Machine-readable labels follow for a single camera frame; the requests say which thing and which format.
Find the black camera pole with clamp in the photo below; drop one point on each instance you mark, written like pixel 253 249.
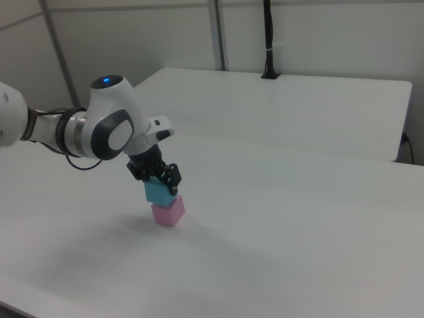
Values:
pixel 269 36

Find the grey partition post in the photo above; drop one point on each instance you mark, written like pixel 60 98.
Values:
pixel 219 36
pixel 61 56

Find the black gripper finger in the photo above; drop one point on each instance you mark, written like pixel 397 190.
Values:
pixel 136 173
pixel 173 179

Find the blue cube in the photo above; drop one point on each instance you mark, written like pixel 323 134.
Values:
pixel 157 194

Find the white adjacent table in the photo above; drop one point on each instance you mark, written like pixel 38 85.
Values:
pixel 281 109

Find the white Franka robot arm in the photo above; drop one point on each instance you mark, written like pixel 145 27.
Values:
pixel 109 119

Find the pink cube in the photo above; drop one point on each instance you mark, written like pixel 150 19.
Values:
pixel 166 216

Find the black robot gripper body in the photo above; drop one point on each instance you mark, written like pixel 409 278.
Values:
pixel 149 162

